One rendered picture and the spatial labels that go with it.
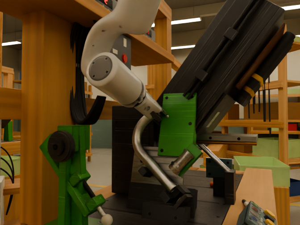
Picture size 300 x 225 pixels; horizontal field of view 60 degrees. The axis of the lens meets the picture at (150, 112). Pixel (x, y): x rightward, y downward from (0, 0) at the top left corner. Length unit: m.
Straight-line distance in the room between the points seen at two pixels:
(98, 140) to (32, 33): 10.57
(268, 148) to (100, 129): 8.63
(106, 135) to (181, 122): 10.36
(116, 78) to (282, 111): 2.88
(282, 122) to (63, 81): 2.78
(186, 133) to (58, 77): 0.43
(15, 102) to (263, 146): 3.13
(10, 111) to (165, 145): 0.47
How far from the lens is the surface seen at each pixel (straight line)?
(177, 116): 0.85
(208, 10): 8.37
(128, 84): 0.62
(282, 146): 3.35
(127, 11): 0.57
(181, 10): 8.53
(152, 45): 1.20
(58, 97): 0.84
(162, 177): 0.79
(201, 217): 0.83
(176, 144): 0.83
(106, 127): 11.14
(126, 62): 0.99
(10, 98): 0.85
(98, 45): 0.67
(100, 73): 0.58
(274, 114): 3.54
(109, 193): 1.13
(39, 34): 0.85
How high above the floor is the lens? 1.18
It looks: 2 degrees up
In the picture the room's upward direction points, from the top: straight up
